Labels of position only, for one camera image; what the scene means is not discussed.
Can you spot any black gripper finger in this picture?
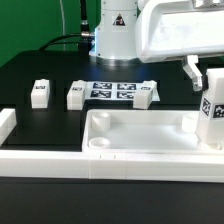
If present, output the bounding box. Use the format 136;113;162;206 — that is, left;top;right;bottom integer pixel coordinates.
182;55;208;91

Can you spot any white desk top tray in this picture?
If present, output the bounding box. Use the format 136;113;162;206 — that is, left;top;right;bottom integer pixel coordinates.
82;109;224;155

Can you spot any white U-shaped boundary fence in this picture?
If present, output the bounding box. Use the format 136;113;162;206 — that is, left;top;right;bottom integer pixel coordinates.
0;110;224;183

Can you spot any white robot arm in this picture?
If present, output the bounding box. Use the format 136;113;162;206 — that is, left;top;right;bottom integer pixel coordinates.
135;0;224;91

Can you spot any black cable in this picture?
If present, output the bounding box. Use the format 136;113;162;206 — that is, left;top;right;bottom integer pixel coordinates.
38;0;98;52

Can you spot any white cable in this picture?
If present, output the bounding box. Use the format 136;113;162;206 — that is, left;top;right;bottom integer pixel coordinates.
59;0;65;35

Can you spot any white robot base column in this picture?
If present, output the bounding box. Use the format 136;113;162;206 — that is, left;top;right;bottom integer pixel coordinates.
89;0;139;66

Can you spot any fiducial marker sheet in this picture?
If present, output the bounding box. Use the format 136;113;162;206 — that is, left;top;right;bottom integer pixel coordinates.
81;81;161;102

